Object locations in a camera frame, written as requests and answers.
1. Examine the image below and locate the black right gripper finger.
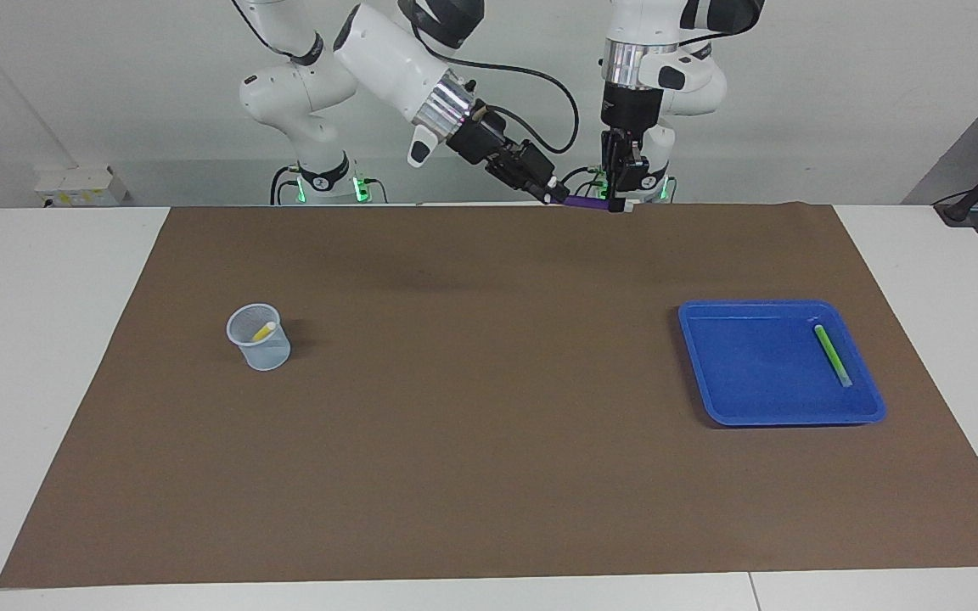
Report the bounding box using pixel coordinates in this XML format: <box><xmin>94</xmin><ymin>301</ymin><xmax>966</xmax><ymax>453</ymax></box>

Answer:
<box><xmin>519</xmin><ymin>144</ymin><xmax>559</xmax><ymax>183</ymax></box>
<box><xmin>489</xmin><ymin>161</ymin><xmax>566</xmax><ymax>205</ymax></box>

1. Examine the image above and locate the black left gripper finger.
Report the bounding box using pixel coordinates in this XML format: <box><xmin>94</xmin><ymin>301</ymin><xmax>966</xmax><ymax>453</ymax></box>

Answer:
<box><xmin>612</xmin><ymin>153</ymin><xmax>653</xmax><ymax>213</ymax></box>
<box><xmin>601</xmin><ymin>129</ymin><xmax>624</xmax><ymax>200</ymax></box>

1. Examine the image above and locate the green pen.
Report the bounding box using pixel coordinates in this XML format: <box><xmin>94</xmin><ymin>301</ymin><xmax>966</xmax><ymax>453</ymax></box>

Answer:
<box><xmin>812</xmin><ymin>323</ymin><xmax>854</xmax><ymax>389</ymax></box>

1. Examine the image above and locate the blue plastic tray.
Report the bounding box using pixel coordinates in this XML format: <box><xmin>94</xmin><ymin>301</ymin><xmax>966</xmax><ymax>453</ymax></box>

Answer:
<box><xmin>677</xmin><ymin>299</ymin><xmax>887</xmax><ymax>427</ymax></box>

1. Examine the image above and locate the brown table mat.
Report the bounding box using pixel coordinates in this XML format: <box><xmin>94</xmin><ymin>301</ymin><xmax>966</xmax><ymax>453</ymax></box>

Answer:
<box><xmin>0</xmin><ymin>202</ymin><xmax>978</xmax><ymax>589</ymax></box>

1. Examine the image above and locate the translucent plastic cup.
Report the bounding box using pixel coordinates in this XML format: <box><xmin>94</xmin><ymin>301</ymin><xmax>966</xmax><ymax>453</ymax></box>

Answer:
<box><xmin>226</xmin><ymin>303</ymin><xmax>292</xmax><ymax>372</ymax></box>

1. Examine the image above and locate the white power strip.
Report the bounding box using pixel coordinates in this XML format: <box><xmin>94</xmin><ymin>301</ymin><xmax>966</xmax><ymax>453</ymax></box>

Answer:
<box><xmin>35</xmin><ymin>165</ymin><xmax>129</xmax><ymax>207</ymax></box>

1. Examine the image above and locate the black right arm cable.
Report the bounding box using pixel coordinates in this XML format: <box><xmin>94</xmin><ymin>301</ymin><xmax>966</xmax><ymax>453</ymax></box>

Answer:
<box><xmin>455</xmin><ymin>55</ymin><xmax>581</xmax><ymax>155</ymax></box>

